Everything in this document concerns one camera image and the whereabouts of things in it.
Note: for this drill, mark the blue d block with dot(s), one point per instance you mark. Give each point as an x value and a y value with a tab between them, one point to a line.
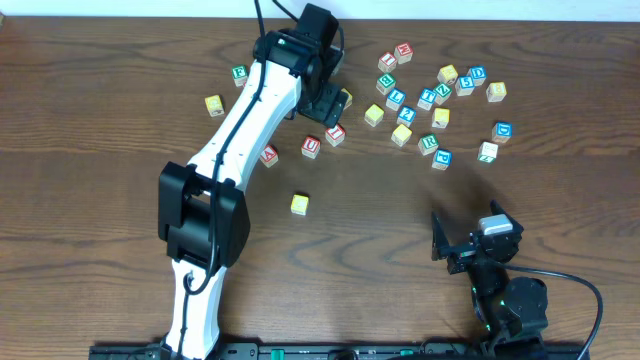
502	132
478	75

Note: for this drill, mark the red i block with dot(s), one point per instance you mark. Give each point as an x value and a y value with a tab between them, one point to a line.
387	62
335	135

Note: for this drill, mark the yellow hammer block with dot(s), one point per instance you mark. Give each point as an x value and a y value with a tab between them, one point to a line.
440	118

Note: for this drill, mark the yellow S block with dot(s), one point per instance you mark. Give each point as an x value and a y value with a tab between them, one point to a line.
401	135

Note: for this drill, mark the blue D block right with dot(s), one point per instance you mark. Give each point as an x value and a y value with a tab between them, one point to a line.
502	132

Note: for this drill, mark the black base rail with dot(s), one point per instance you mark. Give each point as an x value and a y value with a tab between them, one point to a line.
438	349

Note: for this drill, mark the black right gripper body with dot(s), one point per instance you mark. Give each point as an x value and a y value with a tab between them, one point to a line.
467	250

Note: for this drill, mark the green R block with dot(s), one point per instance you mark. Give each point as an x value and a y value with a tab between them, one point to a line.
428	144

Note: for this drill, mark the yellow C block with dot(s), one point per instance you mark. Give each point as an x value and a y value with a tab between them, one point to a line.
299	204

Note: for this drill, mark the green B block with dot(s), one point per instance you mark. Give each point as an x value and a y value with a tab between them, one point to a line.
385	83

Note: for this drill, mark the blue T block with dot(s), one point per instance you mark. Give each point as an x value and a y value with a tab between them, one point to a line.
426	99

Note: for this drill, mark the blue D block far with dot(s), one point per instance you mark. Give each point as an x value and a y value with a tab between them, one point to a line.
478	75

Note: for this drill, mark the red A block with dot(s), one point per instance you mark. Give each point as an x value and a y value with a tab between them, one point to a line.
269	156

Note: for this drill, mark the blue 5 block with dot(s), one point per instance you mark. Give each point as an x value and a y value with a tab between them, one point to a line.
464	86

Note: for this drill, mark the red I block far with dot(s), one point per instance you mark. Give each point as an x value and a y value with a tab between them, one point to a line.
387	62

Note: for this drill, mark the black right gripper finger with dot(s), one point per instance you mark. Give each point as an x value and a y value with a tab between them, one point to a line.
440	243
496	209

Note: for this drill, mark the yellow 8 block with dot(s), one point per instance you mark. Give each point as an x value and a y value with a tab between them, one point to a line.
496	92

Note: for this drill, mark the blue L block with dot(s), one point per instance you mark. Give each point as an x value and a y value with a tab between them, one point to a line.
395	99

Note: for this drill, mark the green F block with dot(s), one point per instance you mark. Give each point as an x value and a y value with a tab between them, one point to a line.
240	75

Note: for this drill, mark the blue P block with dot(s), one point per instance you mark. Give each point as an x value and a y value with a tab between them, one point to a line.
441	159

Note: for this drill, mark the yellow O block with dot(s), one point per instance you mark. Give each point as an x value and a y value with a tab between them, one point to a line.
349	100

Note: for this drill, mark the red M block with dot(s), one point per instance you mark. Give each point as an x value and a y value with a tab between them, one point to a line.
403	52

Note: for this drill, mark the yellow pineapple block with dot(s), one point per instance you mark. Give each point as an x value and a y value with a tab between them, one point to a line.
374	115

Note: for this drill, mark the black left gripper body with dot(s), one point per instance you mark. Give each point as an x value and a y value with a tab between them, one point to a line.
326	106

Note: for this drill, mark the red U block right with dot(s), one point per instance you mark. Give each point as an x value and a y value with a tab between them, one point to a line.
311	147

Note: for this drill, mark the yellow acorn block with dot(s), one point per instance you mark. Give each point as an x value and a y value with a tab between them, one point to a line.
214	105

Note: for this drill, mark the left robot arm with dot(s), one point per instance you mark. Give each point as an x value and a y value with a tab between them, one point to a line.
202	212

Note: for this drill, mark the green 7 block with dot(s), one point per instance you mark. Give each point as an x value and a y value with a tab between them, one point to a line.
487	152

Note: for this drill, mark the blue 2 block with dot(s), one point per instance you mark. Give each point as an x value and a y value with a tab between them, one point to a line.
406	116

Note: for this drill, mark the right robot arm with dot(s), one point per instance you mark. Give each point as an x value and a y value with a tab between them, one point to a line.
513	309

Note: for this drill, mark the yellow far block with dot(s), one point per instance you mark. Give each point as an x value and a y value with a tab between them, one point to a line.
447	75

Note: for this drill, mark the green Z block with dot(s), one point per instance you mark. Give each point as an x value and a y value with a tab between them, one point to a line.
443	92

